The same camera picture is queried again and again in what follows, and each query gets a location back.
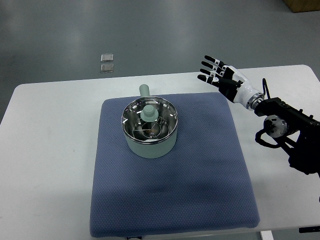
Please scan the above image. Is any upper metal floor plate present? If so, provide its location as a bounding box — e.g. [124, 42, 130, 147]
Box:
[100, 53, 114, 63]

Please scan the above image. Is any lower metal floor plate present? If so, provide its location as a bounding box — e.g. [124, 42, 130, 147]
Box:
[100, 63, 114, 73]

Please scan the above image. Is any glass lid with green knob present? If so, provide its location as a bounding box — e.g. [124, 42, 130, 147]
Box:
[121, 96, 178, 128]

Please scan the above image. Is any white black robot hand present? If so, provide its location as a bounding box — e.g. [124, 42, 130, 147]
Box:
[197, 55, 265, 111]

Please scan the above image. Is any black table control panel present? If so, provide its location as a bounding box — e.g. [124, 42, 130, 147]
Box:
[298, 226, 320, 234]

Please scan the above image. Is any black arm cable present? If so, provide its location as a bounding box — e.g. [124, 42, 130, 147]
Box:
[261, 77, 272, 99]

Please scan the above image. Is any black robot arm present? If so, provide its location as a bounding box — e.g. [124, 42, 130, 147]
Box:
[254, 97, 320, 175]

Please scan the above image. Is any mint green pot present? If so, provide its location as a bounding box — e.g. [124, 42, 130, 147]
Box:
[121, 84, 178, 159]

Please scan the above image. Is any blue fabric mat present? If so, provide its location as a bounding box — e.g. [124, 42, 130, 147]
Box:
[90, 92, 260, 238]

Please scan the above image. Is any cardboard box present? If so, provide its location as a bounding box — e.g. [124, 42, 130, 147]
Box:
[283, 0, 320, 13]

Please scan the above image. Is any metal floor plate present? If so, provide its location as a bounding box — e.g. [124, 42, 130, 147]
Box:
[100, 63, 114, 73]
[100, 53, 114, 63]

